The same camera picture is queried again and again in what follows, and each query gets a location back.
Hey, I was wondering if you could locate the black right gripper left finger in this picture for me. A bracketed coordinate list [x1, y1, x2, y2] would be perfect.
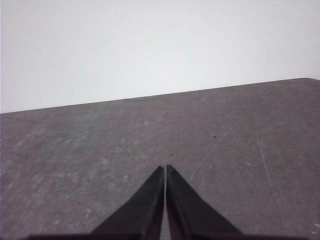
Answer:
[91, 164, 167, 235]

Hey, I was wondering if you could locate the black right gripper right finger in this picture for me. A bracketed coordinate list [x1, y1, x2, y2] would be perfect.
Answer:
[165, 163, 243, 235]

